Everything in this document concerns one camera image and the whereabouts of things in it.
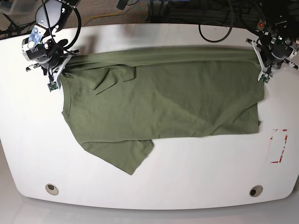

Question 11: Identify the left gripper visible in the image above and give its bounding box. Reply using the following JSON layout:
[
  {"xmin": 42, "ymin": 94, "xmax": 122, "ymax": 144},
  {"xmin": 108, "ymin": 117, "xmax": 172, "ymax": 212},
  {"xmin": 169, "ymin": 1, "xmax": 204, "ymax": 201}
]
[{"xmin": 263, "ymin": 52, "xmax": 290, "ymax": 69}]

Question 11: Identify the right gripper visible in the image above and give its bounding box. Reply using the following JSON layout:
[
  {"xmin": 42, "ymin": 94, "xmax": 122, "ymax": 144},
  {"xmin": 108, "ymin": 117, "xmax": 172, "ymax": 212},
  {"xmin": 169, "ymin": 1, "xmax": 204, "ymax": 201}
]
[{"xmin": 38, "ymin": 55, "xmax": 64, "ymax": 72}]

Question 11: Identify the olive green T-shirt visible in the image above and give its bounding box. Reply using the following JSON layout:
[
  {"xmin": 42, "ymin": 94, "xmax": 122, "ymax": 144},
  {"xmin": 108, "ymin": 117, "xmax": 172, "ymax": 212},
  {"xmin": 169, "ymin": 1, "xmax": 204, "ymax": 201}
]
[{"xmin": 60, "ymin": 47, "xmax": 264, "ymax": 175}]

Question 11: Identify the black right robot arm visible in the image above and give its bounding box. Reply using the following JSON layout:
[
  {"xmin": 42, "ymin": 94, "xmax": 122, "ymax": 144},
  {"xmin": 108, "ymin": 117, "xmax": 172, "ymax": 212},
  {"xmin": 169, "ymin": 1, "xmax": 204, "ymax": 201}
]
[{"xmin": 22, "ymin": 0, "xmax": 82, "ymax": 75}]

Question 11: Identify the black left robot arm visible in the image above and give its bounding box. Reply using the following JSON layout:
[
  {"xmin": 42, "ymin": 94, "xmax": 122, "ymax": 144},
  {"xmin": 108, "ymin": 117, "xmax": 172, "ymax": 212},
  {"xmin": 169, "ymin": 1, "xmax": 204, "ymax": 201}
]
[{"xmin": 258, "ymin": 0, "xmax": 299, "ymax": 68}]

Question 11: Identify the black power strip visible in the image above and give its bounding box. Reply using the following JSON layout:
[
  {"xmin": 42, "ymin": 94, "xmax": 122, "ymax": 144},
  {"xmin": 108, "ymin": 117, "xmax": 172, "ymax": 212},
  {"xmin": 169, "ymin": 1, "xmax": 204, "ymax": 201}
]
[{"xmin": 256, "ymin": 20, "xmax": 267, "ymax": 32}]

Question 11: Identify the black tripod stand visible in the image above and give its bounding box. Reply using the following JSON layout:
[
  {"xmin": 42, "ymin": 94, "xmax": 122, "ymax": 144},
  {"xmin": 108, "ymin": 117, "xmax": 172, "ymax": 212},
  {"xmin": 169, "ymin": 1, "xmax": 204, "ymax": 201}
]
[{"xmin": 0, "ymin": 13, "xmax": 35, "ymax": 40}]

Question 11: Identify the red tape rectangle marking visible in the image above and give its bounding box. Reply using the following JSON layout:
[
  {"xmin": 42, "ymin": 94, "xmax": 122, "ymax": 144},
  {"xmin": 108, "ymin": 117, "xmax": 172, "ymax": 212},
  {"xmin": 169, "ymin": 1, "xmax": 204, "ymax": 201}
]
[{"xmin": 268, "ymin": 129, "xmax": 288, "ymax": 164}]

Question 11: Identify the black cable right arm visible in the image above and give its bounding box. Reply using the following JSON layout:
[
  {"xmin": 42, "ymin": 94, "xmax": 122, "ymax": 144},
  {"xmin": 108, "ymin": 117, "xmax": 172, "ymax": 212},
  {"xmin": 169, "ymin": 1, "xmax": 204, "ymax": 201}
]
[{"xmin": 41, "ymin": 0, "xmax": 82, "ymax": 56}]

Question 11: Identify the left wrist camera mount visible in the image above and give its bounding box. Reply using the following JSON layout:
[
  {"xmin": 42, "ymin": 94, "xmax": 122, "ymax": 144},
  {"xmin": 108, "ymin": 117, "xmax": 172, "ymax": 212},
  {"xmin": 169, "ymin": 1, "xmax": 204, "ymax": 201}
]
[{"xmin": 246, "ymin": 37, "xmax": 299, "ymax": 83}]

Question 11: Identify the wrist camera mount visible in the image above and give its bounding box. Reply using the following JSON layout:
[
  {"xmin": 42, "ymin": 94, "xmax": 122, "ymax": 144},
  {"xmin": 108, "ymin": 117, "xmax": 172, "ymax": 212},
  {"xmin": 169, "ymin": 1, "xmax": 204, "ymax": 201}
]
[
  {"xmin": 246, "ymin": 37, "xmax": 299, "ymax": 83},
  {"xmin": 25, "ymin": 49, "xmax": 81, "ymax": 93}
]

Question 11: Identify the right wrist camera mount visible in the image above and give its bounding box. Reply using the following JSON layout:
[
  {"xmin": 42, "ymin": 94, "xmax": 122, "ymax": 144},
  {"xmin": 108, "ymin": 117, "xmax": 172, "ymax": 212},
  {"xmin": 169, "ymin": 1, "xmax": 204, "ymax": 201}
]
[{"xmin": 25, "ymin": 49, "xmax": 81, "ymax": 93}]

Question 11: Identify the black cable loop right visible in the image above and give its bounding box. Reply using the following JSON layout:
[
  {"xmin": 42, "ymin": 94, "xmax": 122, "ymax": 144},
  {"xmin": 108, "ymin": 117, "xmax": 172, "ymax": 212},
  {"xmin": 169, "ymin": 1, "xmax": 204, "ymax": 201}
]
[{"xmin": 198, "ymin": 0, "xmax": 234, "ymax": 43}]

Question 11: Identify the yellow cable on floor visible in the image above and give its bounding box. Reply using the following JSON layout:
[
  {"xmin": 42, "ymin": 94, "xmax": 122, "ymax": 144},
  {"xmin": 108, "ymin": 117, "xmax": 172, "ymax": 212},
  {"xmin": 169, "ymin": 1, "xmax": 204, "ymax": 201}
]
[{"xmin": 80, "ymin": 8, "xmax": 122, "ymax": 28}]

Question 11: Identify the left table cable grommet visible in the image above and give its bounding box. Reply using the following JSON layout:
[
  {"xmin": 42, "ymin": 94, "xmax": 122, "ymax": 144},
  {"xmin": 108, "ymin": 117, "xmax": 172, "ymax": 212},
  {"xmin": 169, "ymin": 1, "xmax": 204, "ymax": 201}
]
[{"xmin": 45, "ymin": 184, "xmax": 59, "ymax": 196}]

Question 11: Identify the table cable grommet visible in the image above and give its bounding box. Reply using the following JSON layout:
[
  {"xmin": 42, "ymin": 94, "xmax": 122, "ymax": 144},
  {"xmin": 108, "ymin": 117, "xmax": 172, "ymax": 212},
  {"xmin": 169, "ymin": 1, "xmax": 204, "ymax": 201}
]
[
  {"xmin": 249, "ymin": 185, "xmax": 263, "ymax": 197},
  {"xmin": 45, "ymin": 184, "xmax": 59, "ymax": 196}
]

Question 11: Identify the right table cable grommet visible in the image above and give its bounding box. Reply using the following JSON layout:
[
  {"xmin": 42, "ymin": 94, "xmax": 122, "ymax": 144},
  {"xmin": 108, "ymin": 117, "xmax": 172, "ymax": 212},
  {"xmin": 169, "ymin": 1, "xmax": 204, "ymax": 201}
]
[{"xmin": 249, "ymin": 185, "xmax": 263, "ymax": 197}]

